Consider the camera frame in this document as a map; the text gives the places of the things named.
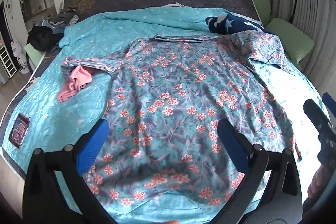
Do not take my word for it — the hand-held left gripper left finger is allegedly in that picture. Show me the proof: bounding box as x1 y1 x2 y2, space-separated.
23 118 116 224

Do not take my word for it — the white shelf rack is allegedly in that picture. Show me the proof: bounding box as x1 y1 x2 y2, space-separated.
0 43 17 80

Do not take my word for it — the teal star quilt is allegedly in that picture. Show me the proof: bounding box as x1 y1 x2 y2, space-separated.
1 7 331 224

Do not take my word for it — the grey clothes pile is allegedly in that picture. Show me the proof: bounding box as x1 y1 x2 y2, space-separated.
42 7 79 30

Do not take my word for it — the large green pillow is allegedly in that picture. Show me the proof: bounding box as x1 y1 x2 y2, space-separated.
266 18 315 64

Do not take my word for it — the pale green cushion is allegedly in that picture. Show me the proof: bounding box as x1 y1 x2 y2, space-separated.
24 43 46 72

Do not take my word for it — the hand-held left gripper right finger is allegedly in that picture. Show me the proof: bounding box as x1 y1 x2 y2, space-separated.
210 118 304 224

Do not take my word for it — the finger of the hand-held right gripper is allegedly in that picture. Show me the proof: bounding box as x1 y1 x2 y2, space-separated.
303 99 334 135
322 93 336 114

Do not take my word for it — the white pleated curtain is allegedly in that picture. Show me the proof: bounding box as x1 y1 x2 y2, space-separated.
265 0 336 88

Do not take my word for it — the navy star print cloth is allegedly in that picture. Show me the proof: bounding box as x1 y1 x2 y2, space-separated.
205 13 273 35

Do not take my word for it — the pink garment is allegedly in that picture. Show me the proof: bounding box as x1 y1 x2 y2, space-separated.
57 66 93 103

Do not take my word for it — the black cloth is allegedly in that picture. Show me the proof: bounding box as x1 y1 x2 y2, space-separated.
27 25 62 52

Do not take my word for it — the arched interior window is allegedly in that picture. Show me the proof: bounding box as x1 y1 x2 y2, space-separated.
18 0 57 30

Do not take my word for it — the teal floral shirt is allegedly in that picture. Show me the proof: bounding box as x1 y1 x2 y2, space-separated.
62 31 302 207

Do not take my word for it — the smartphone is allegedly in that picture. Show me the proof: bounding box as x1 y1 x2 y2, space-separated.
9 113 30 147

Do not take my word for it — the person's right hand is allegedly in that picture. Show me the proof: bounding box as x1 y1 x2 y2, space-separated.
308 167 326 199

